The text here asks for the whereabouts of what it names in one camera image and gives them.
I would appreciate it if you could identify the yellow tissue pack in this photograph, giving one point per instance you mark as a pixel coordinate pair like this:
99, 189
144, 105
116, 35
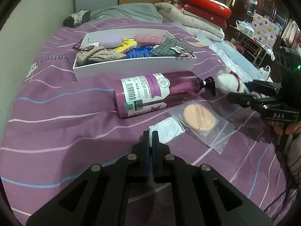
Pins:
128, 44

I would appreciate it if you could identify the person's right hand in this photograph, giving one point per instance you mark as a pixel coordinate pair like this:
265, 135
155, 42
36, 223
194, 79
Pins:
294, 128

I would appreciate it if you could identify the patterned gift bag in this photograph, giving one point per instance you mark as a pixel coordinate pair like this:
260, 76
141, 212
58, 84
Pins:
265, 30

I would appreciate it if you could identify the white cardboard box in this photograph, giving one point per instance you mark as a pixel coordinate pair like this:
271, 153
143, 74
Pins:
131, 66

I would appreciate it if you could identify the beige plaid pouch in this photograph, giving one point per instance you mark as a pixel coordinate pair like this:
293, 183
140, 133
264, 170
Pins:
101, 55

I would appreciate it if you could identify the metal frame chair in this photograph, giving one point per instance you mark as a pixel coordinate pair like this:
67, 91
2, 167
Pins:
254, 47

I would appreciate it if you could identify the blue eye mask packet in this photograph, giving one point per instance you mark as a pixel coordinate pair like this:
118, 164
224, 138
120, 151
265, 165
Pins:
138, 53

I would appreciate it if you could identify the white plush toy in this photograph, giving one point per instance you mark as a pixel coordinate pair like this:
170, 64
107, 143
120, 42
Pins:
227, 82

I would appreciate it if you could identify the lavender pouch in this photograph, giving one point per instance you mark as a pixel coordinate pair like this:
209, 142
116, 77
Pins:
110, 40

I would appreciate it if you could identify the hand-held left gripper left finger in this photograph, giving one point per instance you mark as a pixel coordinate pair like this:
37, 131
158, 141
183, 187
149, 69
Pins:
144, 155

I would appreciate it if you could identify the dark crumpled cloth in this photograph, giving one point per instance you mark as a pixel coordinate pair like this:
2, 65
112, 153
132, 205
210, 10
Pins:
75, 18

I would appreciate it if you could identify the white plastic bag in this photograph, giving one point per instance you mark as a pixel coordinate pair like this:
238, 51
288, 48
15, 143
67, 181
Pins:
244, 27

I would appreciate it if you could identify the grey plaid pouch with bow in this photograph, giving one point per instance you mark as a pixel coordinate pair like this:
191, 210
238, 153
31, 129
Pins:
167, 47

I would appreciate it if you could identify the purple pump bottle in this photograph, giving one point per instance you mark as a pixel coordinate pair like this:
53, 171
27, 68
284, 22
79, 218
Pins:
176, 84

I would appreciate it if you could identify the makeup sponge in clear bag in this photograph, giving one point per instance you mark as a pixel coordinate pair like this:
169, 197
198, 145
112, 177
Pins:
199, 117

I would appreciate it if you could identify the pink sequin pouch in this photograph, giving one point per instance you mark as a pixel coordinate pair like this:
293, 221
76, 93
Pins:
148, 38

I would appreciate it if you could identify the white cotton pad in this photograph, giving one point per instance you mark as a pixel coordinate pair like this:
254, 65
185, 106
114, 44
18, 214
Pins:
167, 128

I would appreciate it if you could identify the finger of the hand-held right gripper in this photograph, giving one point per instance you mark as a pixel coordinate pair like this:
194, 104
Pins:
244, 98
263, 87

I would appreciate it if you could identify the red quilt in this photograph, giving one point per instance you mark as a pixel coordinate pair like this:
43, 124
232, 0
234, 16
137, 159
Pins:
207, 4

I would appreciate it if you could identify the clear plastic bag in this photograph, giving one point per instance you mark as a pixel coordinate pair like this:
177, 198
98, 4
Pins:
235, 56

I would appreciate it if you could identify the white quilt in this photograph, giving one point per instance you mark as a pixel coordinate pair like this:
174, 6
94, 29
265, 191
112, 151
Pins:
178, 16

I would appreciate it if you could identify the dark wooden wardrobe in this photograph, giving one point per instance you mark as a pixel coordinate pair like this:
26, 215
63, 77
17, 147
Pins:
263, 2

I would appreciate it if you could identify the grey blanket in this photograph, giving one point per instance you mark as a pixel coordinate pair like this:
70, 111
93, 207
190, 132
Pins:
127, 11

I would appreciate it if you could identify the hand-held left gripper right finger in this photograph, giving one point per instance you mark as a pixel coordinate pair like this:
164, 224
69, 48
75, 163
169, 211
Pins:
157, 157

